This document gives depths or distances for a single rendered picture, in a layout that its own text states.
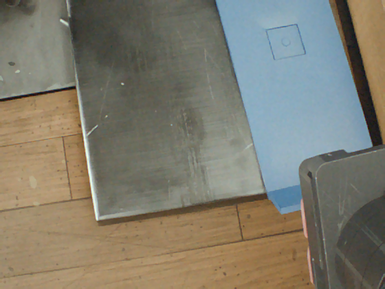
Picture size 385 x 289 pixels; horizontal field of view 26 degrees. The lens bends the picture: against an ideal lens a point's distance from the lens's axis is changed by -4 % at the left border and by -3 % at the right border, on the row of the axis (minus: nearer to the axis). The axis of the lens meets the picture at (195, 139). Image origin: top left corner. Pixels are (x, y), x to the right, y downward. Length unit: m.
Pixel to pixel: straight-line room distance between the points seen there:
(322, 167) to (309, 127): 0.13
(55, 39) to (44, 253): 0.14
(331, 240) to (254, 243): 0.13
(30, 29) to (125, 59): 0.07
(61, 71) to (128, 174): 0.09
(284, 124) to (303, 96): 0.02
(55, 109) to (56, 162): 0.03
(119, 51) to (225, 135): 0.08
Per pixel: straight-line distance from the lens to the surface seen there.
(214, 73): 0.52
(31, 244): 0.52
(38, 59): 0.54
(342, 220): 0.39
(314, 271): 0.42
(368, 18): 0.53
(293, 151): 0.50
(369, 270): 0.36
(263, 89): 0.51
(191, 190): 0.50
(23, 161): 0.53
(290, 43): 0.52
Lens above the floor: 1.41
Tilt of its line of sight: 75 degrees down
